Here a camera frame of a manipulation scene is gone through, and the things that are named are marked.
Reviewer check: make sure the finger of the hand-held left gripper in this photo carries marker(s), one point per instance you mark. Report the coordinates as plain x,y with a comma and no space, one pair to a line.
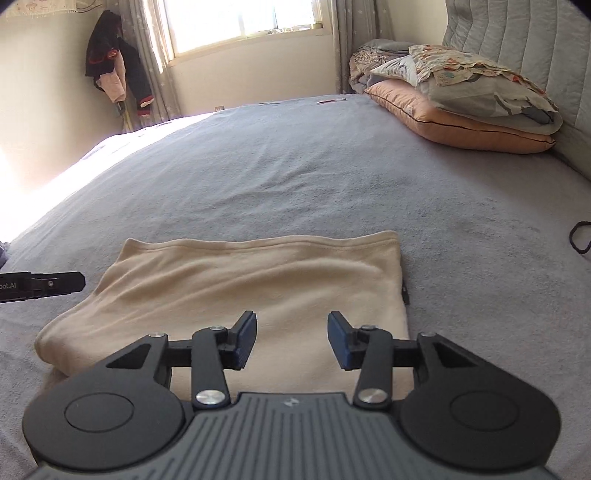
60,284

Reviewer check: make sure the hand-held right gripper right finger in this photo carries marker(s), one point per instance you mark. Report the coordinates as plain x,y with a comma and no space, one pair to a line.
339,344

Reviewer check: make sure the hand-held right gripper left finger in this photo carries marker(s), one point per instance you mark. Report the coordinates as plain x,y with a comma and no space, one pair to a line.
244,344

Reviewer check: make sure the beige shirt with black sleeves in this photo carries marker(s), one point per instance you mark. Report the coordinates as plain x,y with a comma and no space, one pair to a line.
254,277

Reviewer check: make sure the hanging dark and pink clothes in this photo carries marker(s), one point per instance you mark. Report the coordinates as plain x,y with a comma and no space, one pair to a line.
115,60

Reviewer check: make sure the grey bed blanket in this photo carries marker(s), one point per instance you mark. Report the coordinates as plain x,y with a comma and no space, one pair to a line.
300,184

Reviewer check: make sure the red pen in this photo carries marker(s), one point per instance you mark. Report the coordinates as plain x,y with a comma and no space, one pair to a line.
330,100

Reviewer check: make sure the grey star curtain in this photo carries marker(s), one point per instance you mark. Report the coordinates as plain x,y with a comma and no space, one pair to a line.
147,55
360,27

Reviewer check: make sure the orange pillow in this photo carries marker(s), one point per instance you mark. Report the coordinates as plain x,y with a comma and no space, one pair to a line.
461,131

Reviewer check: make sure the stack of folded bedding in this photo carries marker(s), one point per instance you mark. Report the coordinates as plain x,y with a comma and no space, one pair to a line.
364,64

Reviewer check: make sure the white printed pillow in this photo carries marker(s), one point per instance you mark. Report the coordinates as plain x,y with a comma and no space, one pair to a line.
401,69

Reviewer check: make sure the grey ruffled pillow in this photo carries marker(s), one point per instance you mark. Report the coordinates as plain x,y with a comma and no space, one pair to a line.
485,87

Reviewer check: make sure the window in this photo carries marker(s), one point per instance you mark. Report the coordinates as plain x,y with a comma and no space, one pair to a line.
240,18

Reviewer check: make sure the grey quilted headboard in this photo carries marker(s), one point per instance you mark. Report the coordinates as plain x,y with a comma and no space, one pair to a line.
531,32

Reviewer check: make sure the pale wall hanging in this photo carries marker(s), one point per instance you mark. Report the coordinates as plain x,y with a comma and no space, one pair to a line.
41,7

